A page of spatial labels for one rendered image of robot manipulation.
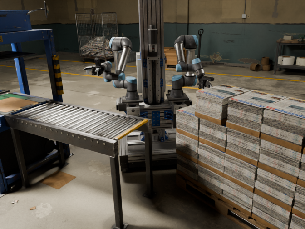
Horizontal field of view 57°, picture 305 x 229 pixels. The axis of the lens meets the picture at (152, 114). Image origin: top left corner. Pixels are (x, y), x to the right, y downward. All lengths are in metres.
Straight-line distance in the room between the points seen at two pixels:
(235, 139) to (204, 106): 0.37
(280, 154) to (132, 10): 9.12
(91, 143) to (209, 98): 1.00
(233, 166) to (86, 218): 1.36
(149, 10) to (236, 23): 6.21
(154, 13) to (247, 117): 1.53
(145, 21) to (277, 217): 2.17
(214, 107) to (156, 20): 1.25
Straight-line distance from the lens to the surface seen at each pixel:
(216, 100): 2.26
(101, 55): 10.02
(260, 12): 8.94
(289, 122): 2.00
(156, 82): 3.10
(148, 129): 2.50
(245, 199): 2.44
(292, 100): 2.29
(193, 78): 3.03
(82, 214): 2.76
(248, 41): 9.04
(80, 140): 2.33
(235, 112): 2.20
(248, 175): 2.31
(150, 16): 3.07
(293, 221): 2.30
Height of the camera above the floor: 1.71
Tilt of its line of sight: 20 degrees down
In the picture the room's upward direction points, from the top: 2 degrees counter-clockwise
